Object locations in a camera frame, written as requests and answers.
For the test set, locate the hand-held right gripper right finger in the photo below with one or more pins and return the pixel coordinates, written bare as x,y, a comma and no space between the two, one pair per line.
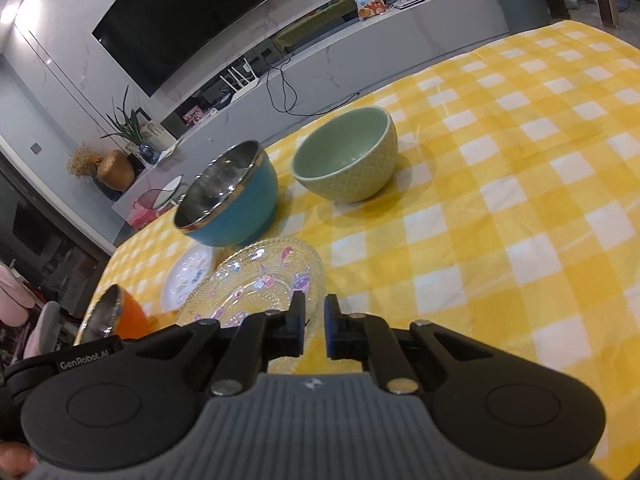
330,330

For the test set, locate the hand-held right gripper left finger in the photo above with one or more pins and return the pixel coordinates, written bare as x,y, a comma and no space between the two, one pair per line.
301,325

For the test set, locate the patterned white plate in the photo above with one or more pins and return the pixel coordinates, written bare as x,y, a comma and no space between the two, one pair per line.
260,270

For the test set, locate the orange steel bowl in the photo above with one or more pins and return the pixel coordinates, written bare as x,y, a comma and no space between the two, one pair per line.
132,315

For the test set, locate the small white printed plate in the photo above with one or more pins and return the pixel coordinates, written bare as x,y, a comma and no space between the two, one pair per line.
185,275

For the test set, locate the green ceramic bowl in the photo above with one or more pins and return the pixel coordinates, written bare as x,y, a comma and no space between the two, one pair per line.
360,170

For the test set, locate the person's left hand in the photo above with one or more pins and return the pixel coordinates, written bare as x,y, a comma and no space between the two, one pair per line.
15,460

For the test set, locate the pink basket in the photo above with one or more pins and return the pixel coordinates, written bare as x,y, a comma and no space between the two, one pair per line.
142,212

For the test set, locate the gold vase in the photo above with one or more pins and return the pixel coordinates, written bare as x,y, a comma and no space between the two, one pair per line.
116,172

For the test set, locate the dried yellow flowers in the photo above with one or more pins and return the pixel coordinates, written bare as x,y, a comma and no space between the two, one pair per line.
82,160

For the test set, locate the yellow checked tablecloth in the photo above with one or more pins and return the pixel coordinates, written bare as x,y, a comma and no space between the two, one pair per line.
500,210

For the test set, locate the blue glass vase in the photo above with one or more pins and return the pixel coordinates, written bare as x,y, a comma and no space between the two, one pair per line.
148,152

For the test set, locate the pink printed box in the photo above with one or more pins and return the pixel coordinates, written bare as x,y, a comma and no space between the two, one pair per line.
192,116

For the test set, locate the aloe plant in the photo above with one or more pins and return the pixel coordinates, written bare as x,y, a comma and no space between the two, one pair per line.
127,125

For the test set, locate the white router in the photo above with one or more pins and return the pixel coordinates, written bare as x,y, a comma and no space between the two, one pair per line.
240,80

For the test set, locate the white marble television cabinet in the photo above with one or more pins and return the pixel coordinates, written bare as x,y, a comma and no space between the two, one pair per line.
350,60

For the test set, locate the black television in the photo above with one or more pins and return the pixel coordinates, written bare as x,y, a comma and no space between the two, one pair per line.
190,15

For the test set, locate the white flat box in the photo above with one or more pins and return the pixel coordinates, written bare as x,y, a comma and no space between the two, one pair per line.
407,4

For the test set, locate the black plant pot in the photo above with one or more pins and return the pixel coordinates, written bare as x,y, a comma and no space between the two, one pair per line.
555,0

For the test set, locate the beige space heater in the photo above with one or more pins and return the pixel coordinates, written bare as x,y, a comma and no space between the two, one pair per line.
607,7

